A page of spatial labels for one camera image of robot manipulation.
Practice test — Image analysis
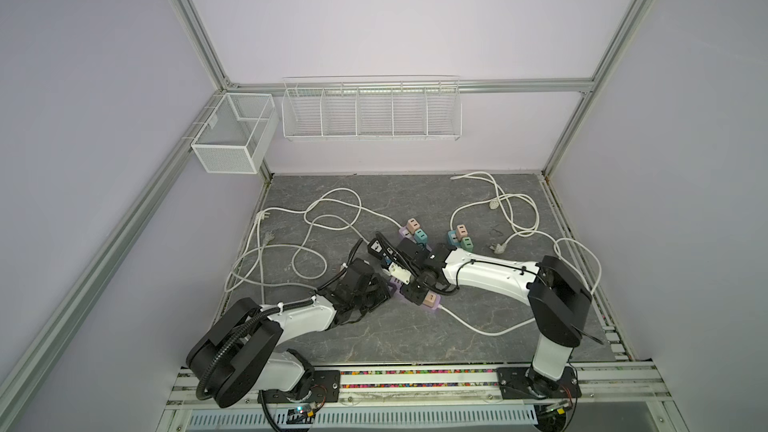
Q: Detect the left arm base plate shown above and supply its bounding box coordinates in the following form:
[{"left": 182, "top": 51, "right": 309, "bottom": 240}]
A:
[{"left": 264, "top": 369, "right": 341, "bottom": 404}]

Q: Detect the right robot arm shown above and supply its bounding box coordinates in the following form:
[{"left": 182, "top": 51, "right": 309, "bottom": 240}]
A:
[{"left": 368, "top": 232, "right": 593, "bottom": 388}]

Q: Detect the white cable of lower strip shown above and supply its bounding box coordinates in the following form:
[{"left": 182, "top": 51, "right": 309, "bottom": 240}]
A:
[{"left": 440, "top": 302, "right": 535, "bottom": 338}]

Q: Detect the long white wire basket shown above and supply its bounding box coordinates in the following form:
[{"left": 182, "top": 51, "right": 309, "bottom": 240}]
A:
[{"left": 282, "top": 75, "right": 463, "bottom": 141}]

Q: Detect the green plug on teal strip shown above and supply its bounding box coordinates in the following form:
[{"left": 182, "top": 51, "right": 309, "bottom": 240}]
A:
[{"left": 460, "top": 237, "right": 474, "bottom": 252}]

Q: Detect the pink plug upper purple strip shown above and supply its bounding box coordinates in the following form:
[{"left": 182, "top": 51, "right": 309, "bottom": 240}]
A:
[{"left": 406, "top": 218, "right": 421, "bottom": 234}]

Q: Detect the white cables left bundle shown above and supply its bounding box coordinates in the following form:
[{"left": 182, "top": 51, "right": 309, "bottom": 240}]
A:
[{"left": 223, "top": 185, "right": 403, "bottom": 295}]

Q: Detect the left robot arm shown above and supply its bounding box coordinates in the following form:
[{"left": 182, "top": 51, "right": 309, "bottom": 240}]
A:
[{"left": 186, "top": 259, "right": 395, "bottom": 408}]

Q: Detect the purple power strip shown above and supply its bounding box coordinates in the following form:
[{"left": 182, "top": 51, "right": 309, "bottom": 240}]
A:
[
  {"left": 389, "top": 277, "right": 442, "bottom": 310},
  {"left": 399, "top": 227, "right": 414, "bottom": 241}
]

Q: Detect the white vented cable duct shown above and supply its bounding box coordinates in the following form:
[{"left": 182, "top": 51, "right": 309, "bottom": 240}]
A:
[{"left": 182, "top": 404, "right": 538, "bottom": 431}]

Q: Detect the aluminium frame rail front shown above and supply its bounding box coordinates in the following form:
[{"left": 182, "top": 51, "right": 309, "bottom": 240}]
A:
[{"left": 164, "top": 361, "right": 673, "bottom": 412}]

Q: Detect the pink plug purple strip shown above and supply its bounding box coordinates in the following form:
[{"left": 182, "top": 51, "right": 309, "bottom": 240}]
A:
[
  {"left": 406, "top": 218, "right": 421, "bottom": 234},
  {"left": 423, "top": 292, "right": 441, "bottom": 308}
]

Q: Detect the small white mesh basket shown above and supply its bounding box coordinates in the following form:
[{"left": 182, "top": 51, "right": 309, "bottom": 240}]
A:
[{"left": 192, "top": 93, "right": 279, "bottom": 175}]

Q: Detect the teal power strip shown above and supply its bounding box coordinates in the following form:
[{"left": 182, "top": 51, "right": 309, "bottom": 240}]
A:
[{"left": 447, "top": 230, "right": 461, "bottom": 248}]

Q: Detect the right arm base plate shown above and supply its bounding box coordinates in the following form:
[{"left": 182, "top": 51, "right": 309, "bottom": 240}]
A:
[{"left": 496, "top": 365, "right": 582, "bottom": 400}]

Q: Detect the pink plug on teal strip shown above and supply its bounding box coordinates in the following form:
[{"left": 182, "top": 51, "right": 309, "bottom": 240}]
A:
[{"left": 455, "top": 224, "right": 469, "bottom": 240}]

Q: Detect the pink plug lower purple strip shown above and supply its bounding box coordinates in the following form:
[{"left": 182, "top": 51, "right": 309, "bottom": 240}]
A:
[{"left": 423, "top": 292, "right": 441, "bottom": 308}]

